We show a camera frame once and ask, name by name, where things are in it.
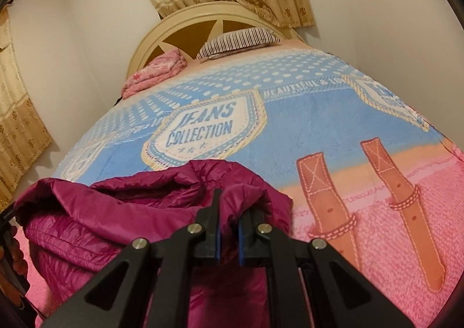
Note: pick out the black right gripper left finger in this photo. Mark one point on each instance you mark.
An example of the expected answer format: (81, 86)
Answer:
(147, 284)

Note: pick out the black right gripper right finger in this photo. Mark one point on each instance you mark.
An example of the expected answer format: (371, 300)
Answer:
(312, 284)

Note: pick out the magenta puffer jacket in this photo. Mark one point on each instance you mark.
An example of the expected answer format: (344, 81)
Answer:
(75, 230)

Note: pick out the person's left hand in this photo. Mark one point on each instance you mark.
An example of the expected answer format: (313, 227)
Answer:
(19, 265)

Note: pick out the pink and blue bedspread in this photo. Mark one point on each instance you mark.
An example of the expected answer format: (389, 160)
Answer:
(364, 171)

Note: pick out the black object beside bed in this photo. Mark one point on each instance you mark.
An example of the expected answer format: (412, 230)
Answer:
(118, 100)

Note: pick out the folded pink blanket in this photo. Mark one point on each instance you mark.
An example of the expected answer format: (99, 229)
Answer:
(160, 69)

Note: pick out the striped pillow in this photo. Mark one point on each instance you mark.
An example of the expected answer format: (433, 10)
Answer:
(248, 38)

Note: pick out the cream wooden headboard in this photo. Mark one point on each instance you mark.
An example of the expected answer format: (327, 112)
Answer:
(190, 28)

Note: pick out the beige curtain on side wall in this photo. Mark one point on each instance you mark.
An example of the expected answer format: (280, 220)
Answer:
(24, 136)

